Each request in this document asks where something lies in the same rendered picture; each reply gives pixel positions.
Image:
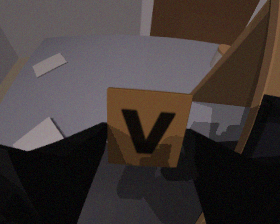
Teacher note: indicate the brown letter tile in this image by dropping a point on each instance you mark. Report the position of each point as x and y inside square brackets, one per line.
[146, 127]

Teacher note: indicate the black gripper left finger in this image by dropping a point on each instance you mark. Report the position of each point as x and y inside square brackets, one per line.
[54, 180]

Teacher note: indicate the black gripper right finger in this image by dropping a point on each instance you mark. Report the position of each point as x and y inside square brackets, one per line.
[232, 188]

